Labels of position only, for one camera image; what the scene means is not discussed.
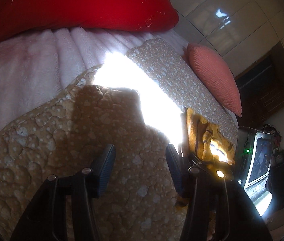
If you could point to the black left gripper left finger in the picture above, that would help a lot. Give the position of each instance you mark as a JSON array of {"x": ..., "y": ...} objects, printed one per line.
[{"x": 102, "y": 167}]

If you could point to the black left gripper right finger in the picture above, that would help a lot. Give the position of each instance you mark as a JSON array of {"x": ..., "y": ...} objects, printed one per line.
[{"x": 179, "y": 170}]

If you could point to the yellow striped knit sweater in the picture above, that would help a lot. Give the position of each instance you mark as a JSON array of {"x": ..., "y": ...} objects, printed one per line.
[{"x": 205, "y": 146}]

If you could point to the cluttered shelf unit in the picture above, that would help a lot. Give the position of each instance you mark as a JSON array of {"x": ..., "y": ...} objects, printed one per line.
[{"x": 275, "y": 181}]

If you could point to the beige heart pattern quilt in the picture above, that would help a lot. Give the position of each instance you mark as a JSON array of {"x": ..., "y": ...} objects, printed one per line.
[{"x": 133, "y": 101}]

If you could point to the pink ribbed cushion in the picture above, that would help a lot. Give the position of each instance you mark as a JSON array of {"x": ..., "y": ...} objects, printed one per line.
[{"x": 215, "y": 74}]

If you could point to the brown wooden door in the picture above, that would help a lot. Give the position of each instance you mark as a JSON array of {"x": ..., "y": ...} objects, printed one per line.
[{"x": 261, "y": 88}]

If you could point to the white glossy wardrobe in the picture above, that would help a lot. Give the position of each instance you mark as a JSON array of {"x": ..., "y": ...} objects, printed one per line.
[{"x": 240, "y": 31}]

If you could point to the red embroidered pillow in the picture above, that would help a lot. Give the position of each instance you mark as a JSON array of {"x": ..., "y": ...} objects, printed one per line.
[{"x": 17, "y": 16}]

